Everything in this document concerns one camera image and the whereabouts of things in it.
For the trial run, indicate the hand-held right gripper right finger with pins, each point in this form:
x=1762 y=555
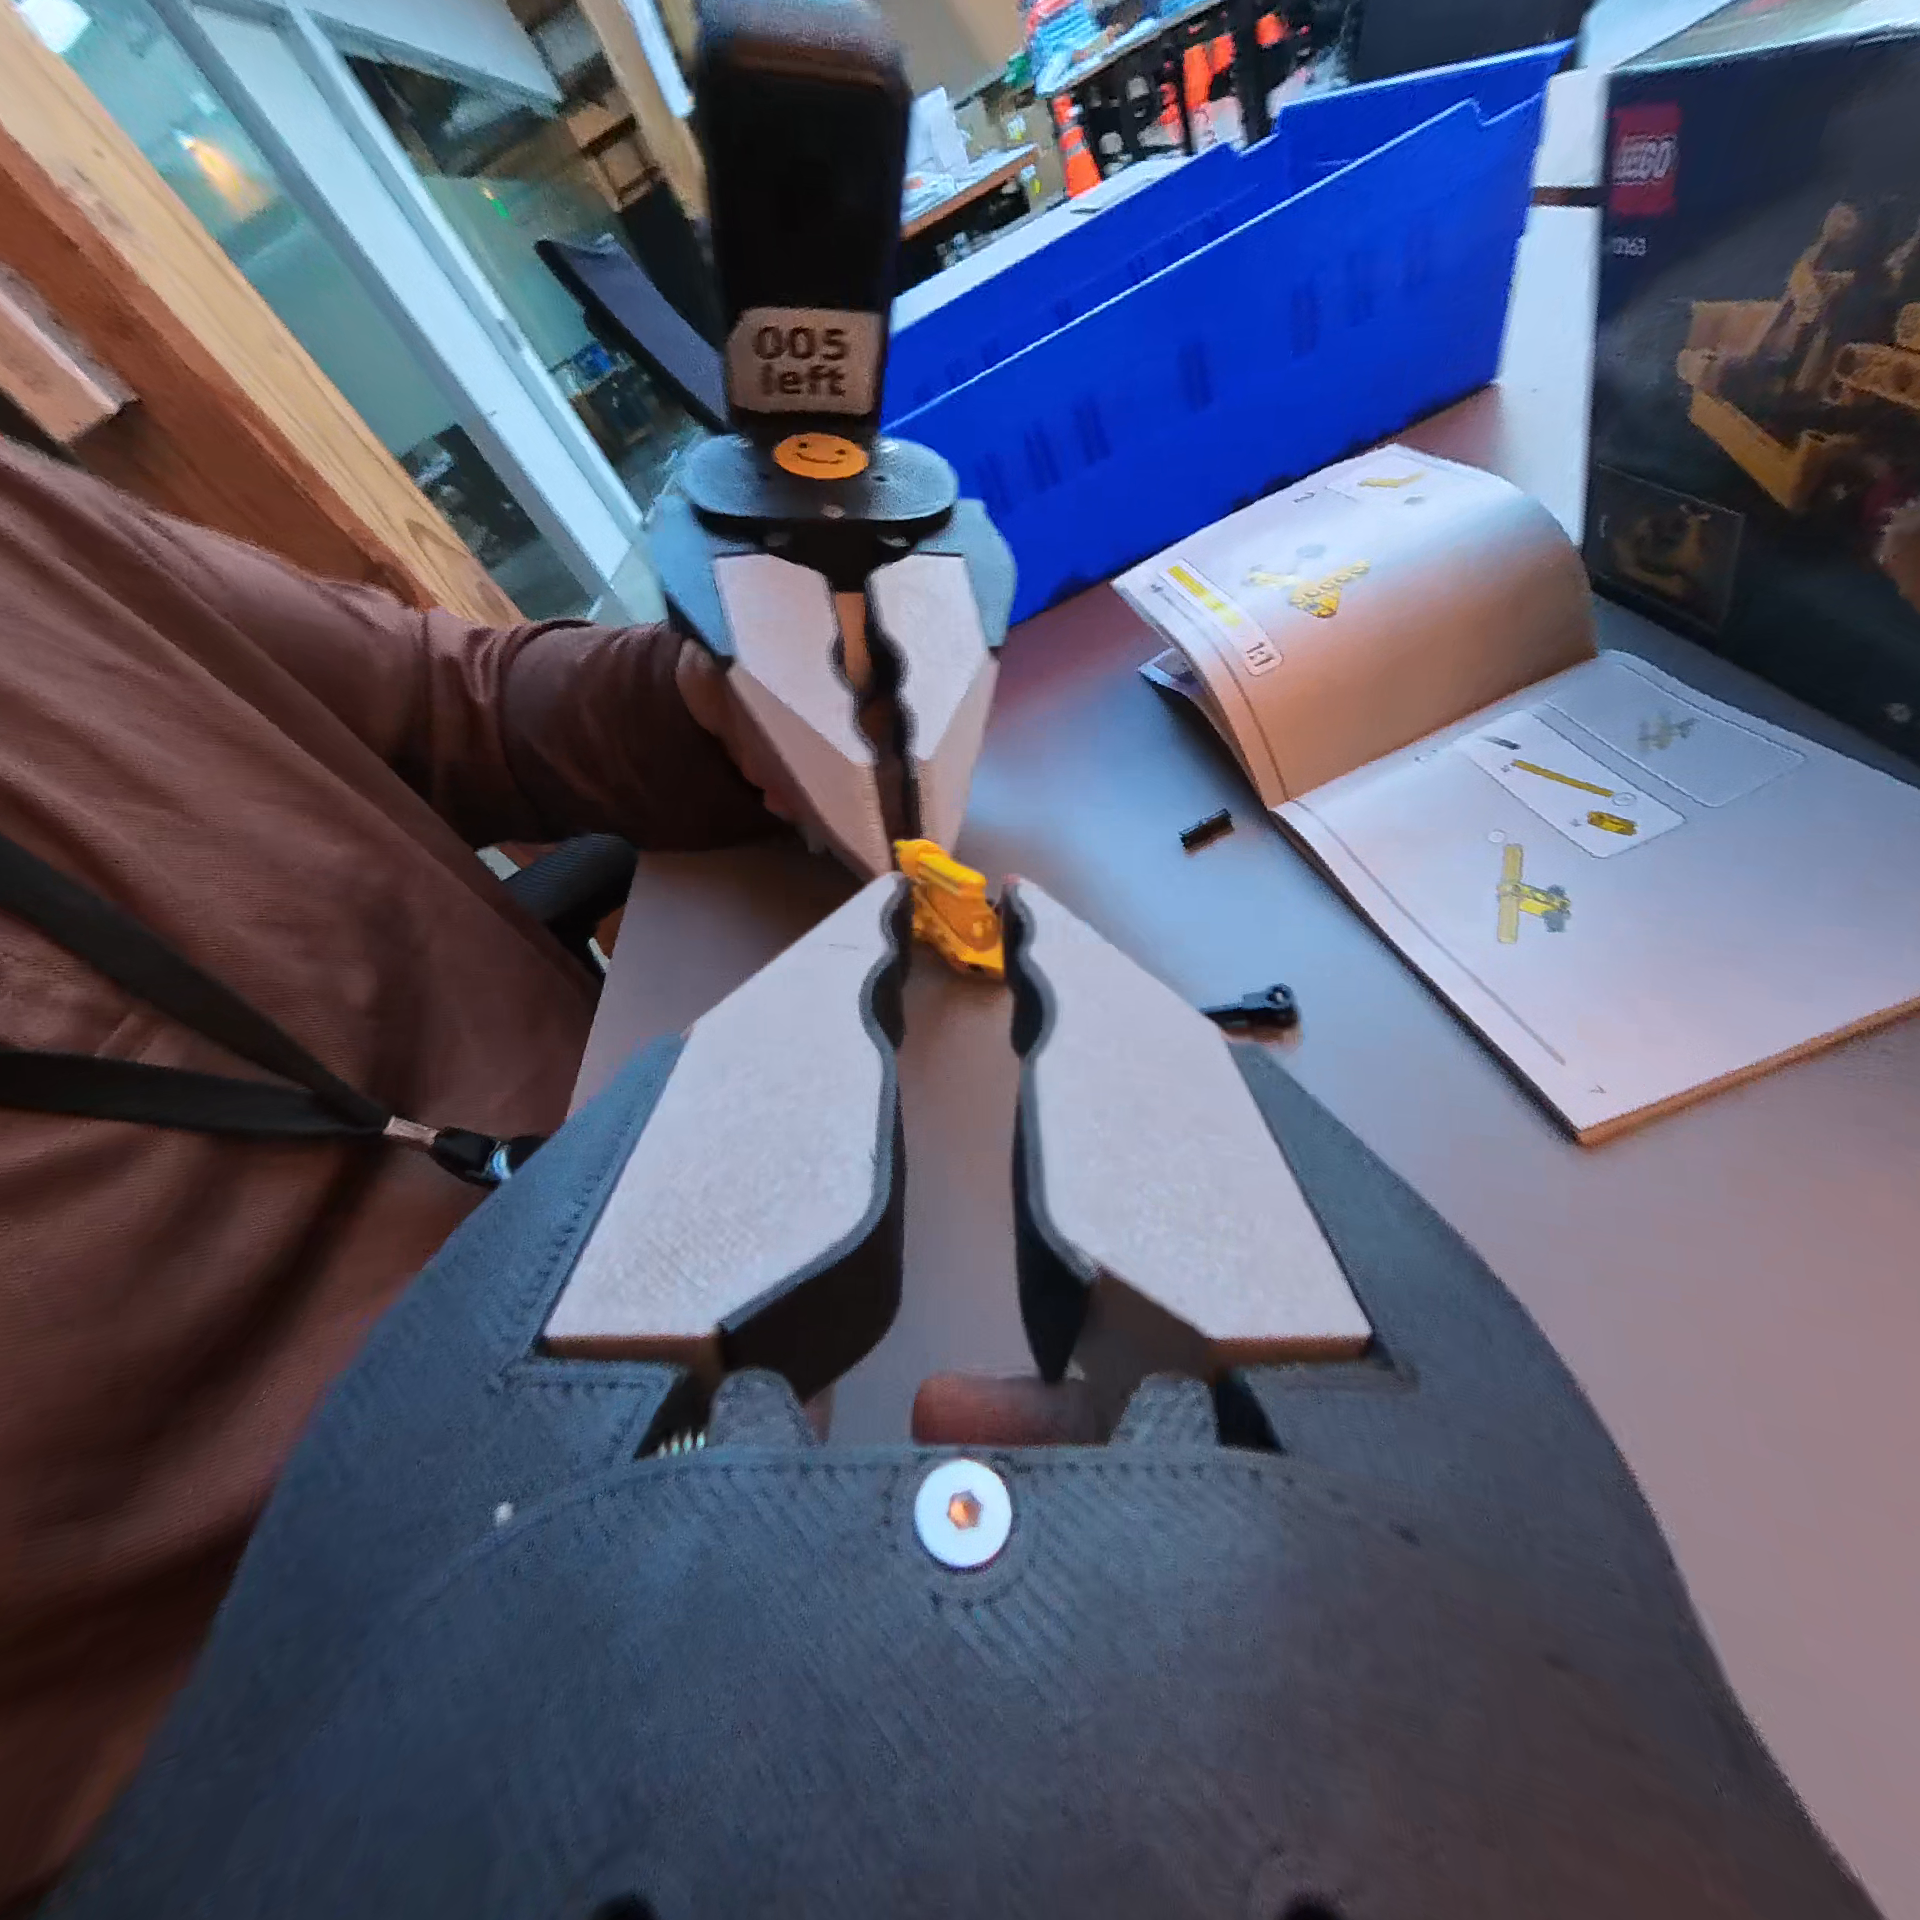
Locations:
x=1187 y=1187

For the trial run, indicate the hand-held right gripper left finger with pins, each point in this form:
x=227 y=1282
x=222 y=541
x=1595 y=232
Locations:
x=737 y=1171

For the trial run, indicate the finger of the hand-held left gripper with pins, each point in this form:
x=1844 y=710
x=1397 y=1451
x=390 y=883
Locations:
x=949 y=661
x=787 y=661

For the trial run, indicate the yellow plastic connector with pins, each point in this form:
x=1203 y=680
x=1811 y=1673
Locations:
x=969 y=938

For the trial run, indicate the dark building set box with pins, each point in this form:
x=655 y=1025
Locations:
x=1770 y=377

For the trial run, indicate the person's left hand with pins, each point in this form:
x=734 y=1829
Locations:
x=737 y=735

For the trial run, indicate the background work table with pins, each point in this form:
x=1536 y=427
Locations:
x=975 y=189

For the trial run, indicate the black plastic axle connector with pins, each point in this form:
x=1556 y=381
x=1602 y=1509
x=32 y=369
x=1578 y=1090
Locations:
x=1260 y=1008

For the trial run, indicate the small printed leaflet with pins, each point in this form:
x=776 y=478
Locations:
x=1172 y=679

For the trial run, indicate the dark chair backrest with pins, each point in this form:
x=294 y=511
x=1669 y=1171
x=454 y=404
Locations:
x=640 y=328

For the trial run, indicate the orange traffic cone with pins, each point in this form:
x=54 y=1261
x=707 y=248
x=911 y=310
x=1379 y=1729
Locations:
x=1077 y=150

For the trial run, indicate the short black plastic pin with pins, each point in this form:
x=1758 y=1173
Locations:
x=1204 y=830

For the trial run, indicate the black chair armrest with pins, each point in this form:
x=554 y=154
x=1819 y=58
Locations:
x=573 y=891

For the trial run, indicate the blue plastic bin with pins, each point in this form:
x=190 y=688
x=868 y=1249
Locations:
x=1200 y=390

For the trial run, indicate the open instruction booklet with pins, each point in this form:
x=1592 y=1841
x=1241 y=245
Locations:
x=1651 y=976

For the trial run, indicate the person's brown sweater torso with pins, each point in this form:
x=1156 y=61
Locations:
x=182 y=1350

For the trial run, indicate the black mesh office chair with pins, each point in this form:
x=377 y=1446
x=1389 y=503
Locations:
x=1471 y=31

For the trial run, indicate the wooden post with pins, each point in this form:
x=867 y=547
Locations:
x=182 y=301

